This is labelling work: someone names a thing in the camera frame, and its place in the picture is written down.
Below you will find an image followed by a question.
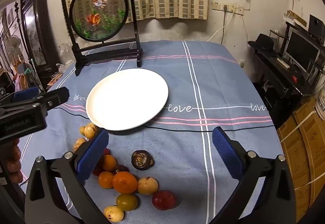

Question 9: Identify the black speaker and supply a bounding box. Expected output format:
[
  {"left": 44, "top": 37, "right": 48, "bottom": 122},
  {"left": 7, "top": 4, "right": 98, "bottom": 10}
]
[{"left": 308, "top": 14, "right": 324, "bottom": 35}]

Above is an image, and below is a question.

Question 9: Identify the goldfish screen on black stand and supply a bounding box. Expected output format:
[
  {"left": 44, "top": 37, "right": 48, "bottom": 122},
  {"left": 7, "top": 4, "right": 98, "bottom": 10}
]
[{"left": 60, "top": 0, "right": 144, "bottom": 77}]

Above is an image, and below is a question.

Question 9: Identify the yellow-green round fruit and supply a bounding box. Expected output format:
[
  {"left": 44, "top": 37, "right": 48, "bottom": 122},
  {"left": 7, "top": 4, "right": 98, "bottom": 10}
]
[{"left": 116, "top": 194, "right": 138, "bottom": 211}]

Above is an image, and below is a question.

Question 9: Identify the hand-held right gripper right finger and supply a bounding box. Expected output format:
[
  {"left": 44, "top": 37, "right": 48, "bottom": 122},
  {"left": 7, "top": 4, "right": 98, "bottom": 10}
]
[{"left": 207, "top": 126, "right": 296, "bottom": 224}]

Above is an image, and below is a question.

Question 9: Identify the yellow-brown round fruit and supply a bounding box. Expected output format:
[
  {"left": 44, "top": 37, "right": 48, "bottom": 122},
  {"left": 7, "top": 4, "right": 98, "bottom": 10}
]
[
  {"left": 84, "top": 122, "right": 98, "bottom": 139},
  {"left": 73, "top": 138, "right": 87, "bottom": 153}
]

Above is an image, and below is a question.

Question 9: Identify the spotted tan round fruit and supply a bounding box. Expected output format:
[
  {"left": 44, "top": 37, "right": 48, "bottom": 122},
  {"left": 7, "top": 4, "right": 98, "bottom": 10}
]
[{"left": 104, "top": 205, "right": 125, "bottom": 223}]

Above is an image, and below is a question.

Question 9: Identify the flat cardboard piece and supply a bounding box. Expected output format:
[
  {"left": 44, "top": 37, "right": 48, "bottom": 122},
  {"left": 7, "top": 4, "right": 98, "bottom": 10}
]
[{"left": 287, "top": 9, "right": 308, "bottom": 28}]

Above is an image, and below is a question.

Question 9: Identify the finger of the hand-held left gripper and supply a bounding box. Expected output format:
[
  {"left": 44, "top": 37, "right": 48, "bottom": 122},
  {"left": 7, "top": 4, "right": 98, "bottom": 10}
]
[
  {"left": 13, "top": 87, "right": 39, "bottom": 101},
  {"left": 0, "top": 87, "right": 69, "bottom": 111}
]

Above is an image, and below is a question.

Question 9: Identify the standing fan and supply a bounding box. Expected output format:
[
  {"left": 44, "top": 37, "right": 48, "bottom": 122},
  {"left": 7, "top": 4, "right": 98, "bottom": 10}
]
[{"left": 6, "top": 36, "right": 22, "bottom": 62}]

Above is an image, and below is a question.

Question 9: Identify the black desk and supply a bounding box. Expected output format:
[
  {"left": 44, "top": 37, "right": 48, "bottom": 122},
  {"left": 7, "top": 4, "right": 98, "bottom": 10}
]
[{"left": 254, "top": 48, "right": 318, "bottom": 128}]

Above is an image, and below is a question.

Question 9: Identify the colourful booklet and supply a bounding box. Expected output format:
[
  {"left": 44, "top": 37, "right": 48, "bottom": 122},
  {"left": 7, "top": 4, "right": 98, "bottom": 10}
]
[{"left": 47, "top": 73, "right": 64, "bottom": 86}]

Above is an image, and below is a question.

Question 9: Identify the white power cable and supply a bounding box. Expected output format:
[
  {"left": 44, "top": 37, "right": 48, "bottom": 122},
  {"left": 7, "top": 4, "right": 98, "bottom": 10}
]
[{"left": 207, "top": 12, "right": 234, "bottom": 43}]

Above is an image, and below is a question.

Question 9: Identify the black hat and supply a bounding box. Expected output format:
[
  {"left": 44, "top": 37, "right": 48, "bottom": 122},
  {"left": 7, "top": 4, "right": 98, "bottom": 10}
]
[{"left": 247, "top": 34, "right": 277, "bottom": 57}]

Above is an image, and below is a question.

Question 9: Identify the dark wooden framed painting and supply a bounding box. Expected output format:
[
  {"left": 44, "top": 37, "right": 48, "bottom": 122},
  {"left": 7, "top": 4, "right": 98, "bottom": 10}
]
[{"left": 20, "top": 0, "right": 60, "bottom": 72}]

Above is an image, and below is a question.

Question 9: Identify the person's left hand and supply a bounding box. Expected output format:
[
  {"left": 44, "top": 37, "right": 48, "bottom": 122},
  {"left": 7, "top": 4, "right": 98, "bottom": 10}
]
[{"left": 5, "top": 138, "right": 23, "bottom": 184}]

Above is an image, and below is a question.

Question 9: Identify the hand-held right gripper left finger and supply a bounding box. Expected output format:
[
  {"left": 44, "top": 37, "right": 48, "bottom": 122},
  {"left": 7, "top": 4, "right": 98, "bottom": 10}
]
[{"left": 24, "top": 129, "right": 111, "bottom": 224}]

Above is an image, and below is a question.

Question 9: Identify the white round plate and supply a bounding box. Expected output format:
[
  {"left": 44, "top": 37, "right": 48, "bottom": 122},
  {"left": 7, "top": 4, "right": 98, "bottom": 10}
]
[{"left": 86, "top": 68, "right": 169, "bottom": 131}]

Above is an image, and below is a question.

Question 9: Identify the small orange tangerine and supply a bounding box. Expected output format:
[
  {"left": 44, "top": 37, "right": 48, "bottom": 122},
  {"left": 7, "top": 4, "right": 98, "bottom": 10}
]
[
  {"left": 98, "top": 171, "right": 115, "bottom": 189},
  {"left": 102, "top": 154, "right": 117, "bottom": 172}
]

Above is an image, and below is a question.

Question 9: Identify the blue plaid tablecloth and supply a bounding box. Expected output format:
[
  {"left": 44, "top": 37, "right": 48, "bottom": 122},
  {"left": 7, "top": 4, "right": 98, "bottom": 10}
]
[{"left": 19, "top": 40, "right": 283, "bottom": 224}]

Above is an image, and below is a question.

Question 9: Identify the dark brown mangosteen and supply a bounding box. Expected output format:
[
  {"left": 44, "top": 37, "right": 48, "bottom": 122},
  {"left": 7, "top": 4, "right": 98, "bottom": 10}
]
[{"left": 131, "top": 150, "right": 154, "bottom": 171}]

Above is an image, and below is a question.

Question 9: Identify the strapped cardboard box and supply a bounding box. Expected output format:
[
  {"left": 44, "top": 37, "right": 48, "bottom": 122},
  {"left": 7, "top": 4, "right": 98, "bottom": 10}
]
[
  {"left": 278, "top": 115, "right": 314, "bottom": 221},
  {"left": 293, "top": 98, "right": 325, "bottom": 184}
]

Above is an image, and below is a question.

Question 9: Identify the dark purple plum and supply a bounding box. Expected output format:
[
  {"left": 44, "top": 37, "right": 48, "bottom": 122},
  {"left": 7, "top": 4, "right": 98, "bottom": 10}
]
[
  {"left": 92, "top": 162, "right": 104, "bottom": 177},
  {"left": 113, "top": 164, "right": 130, "bottom": 174}
]

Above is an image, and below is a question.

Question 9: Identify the pink cloth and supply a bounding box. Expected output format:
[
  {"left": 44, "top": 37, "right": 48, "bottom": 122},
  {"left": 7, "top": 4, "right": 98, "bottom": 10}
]
[{"left": 15, "top": 72, "right": 28, "bottom": 92}]

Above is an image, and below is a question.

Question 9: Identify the thin black cable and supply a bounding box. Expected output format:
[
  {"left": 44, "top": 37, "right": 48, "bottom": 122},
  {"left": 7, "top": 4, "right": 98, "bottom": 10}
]
[{"left": 53, "top": 107, "right": 275, "bottom": 133}]

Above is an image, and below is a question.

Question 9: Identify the clear plastic bag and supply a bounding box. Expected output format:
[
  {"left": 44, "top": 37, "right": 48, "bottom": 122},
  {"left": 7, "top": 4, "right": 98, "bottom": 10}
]
[{"left": 60, "top": 44, "right": 74, "bottom": 64}]

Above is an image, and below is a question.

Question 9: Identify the computer monitor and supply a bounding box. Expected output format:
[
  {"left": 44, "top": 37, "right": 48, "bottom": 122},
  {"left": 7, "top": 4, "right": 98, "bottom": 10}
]
[{"left": 283, "top": 30, "right": 325, "bottom": 72}]

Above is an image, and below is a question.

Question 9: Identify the pale yellow apricot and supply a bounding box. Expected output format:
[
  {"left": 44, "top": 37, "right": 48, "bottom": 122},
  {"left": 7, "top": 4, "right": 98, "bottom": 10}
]
[{"left": 137, "top": 176, "right": 158, "bottom": 196}]

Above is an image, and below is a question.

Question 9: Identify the white bucket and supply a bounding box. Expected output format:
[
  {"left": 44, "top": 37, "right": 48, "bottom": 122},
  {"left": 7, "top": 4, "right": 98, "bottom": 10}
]
[{"left": 314, "top": 87, "right": 325, "bottom": 120}]

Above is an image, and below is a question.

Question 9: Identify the large orange tangerine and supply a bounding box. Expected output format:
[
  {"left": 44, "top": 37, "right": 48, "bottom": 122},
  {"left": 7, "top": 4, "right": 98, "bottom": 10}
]
[{"left": 112, "top": 171, "right": 138, "bottom": 194}]

